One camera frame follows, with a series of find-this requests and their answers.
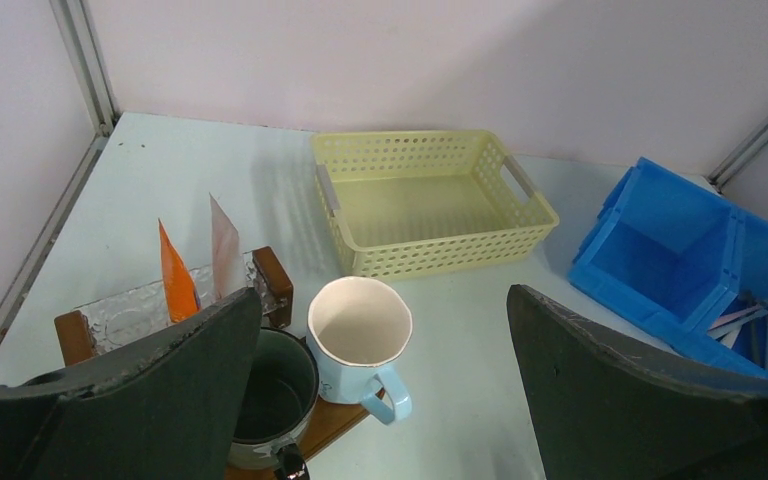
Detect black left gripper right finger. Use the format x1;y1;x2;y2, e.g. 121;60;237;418
506;285;768;479

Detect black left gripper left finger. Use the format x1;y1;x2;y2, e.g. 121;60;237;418
0;289;262;479

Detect orange toothpaste tube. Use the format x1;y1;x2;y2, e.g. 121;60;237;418
158;220;201;323

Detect clear container with brown lid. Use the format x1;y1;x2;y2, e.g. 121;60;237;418
54;246;294;366

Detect dark grey mug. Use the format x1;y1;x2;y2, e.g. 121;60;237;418
228;327;319;479

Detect white toothpaste tube pink cap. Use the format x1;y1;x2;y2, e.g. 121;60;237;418
210;196;246;299

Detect light blue mug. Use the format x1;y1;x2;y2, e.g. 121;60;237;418
306;276;413;425

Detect light blue toothbrush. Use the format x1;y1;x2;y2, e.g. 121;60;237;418
708;307;768;339

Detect brown wooden oval tray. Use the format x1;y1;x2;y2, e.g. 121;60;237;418
224;398;369;480

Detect blue plastic divided bin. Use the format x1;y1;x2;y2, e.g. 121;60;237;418
568;158;768;379

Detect yellow perforated plastic basket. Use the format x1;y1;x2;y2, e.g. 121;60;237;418
311;130;560;281

